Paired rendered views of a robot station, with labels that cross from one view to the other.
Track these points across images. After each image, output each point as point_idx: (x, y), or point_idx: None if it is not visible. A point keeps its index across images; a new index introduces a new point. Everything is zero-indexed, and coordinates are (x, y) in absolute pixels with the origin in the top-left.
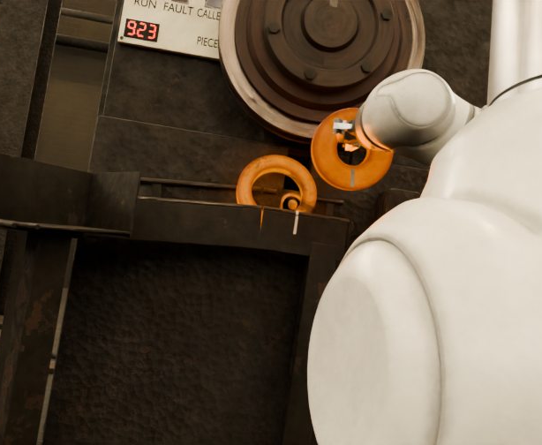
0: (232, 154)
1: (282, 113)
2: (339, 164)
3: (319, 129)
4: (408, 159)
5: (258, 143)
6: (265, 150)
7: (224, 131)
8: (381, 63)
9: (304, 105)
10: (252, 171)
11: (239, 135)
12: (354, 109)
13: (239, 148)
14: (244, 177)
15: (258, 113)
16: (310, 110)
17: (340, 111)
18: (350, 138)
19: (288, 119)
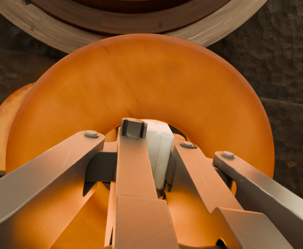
0: None
1: (47, 15)
2: (95, 224)
3: (23, 112)
4: (252, 79)
5: (34, 57)
6: (45, 68)
7: None
8: None
9: (83, 1)
10: (14, 108)
11: (18, 40)
12: (152, 43)
13: (5, 64)
14: None
15: (2, 13)
16: (96, 12)
17: (98, 48)
18: (111, 191)
19: (59, 26)
